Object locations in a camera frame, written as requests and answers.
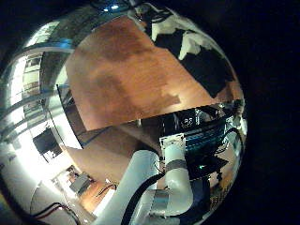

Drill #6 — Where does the black and white clothing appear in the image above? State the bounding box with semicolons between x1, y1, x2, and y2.
149;13;238;99

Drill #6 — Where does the ceiling light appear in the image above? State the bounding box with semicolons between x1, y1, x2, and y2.
102;2;122;13

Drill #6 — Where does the black control box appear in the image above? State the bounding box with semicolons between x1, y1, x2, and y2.
160;104;245;182

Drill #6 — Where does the black monitor screen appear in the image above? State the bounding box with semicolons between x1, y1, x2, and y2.
32;127;64;158

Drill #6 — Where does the grey box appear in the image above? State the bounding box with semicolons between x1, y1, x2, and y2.
68;172;93;196

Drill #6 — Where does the blue cable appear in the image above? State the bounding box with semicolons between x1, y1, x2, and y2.
80;127;111;148

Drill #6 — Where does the thin dark cable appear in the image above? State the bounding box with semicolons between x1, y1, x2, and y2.
97;182;118;198

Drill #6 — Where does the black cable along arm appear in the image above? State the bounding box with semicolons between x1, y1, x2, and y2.
120;172;167;225

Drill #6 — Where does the red and black cable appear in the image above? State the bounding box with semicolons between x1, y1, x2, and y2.
31;201;83;225

